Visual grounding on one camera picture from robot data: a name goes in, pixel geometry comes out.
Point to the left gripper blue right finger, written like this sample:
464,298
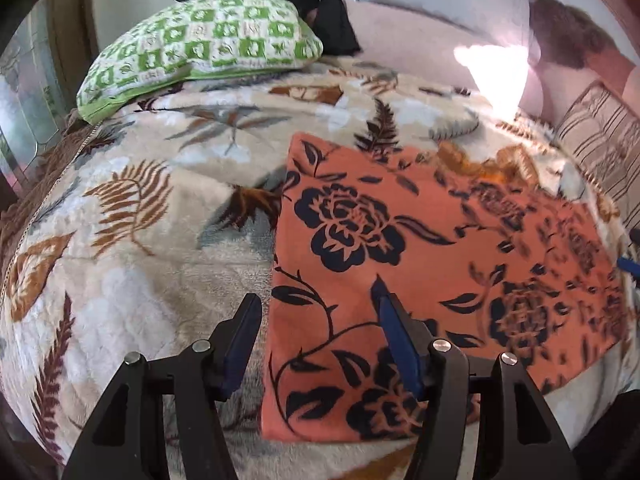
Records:
395,323

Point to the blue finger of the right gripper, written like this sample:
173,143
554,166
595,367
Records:
629,266

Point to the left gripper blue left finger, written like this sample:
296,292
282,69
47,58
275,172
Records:
238,338

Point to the orange black floral garment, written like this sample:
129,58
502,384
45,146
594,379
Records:
490,266

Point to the striped floral pillow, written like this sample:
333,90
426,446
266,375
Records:
602,135

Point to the leaf pattern fleece blanket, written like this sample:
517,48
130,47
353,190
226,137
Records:
147,230

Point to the pink bolster cushion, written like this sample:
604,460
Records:
415,44

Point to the brown fuzzy cushion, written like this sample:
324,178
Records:
566,35

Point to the green white patterned pillow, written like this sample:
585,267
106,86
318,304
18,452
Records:
196,40

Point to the wooden stained glass door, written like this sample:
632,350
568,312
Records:
42,65

